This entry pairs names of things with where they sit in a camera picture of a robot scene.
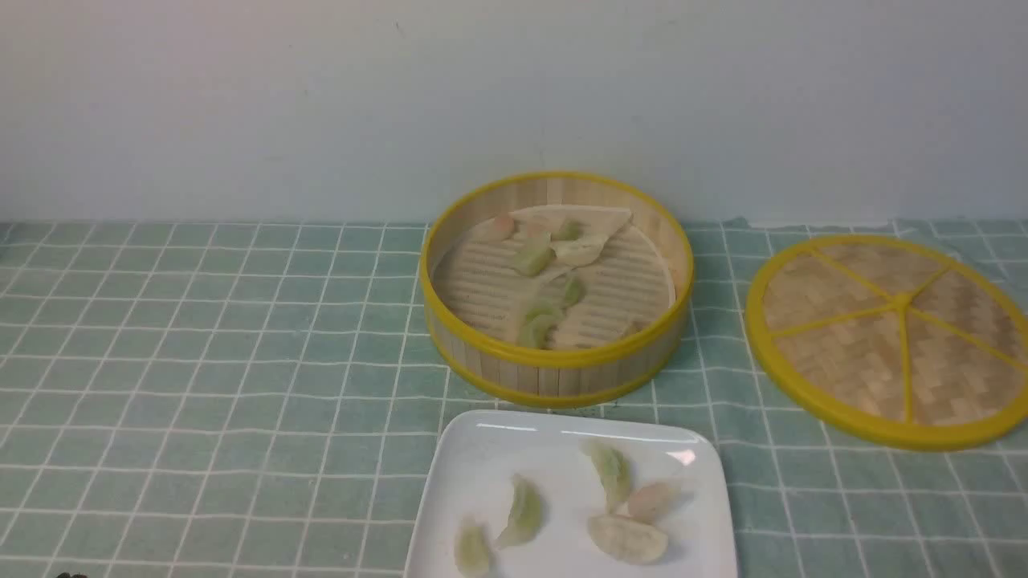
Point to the small green dumpling steamer back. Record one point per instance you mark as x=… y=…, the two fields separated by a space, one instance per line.
x=567 y=231

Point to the white dumpling on plate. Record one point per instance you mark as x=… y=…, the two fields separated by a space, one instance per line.
x=626 y=540

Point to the green dumpling steamer middle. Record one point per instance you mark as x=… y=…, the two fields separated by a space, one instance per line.
x=573 y=292

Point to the green dumpling plate centre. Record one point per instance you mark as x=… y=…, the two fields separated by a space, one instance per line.
x=526 y=514

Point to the pink dumpling on plate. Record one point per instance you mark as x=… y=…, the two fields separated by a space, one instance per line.
x=650 y=503

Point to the green dumpling plate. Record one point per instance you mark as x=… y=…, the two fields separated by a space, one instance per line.
x=613 y=471
x=471 y=551
x=526 y=514

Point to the green checkered tablecloth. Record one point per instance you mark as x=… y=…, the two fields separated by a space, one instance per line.
x=261 y=399

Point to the white dumpling in steamer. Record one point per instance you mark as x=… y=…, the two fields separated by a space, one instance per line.
x=581 y=252

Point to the white square plate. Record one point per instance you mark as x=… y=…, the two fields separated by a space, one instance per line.
x=483 y=453

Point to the yellow bamboo steamer basket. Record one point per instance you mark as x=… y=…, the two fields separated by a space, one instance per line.
x=624 y=331

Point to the green dumpling steamer upper left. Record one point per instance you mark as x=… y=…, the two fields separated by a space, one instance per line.
x=532 y=257

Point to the yellow woven steamer lid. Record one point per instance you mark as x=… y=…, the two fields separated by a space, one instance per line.
x=890 y=341

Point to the green dumpling plate top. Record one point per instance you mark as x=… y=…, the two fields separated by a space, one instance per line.
x=613 y=471

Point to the pink dumpling in steamer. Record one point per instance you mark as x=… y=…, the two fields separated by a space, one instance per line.
x=497 y=229

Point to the green dumpling plate bottom left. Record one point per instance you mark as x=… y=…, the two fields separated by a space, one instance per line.
x=471 y=551

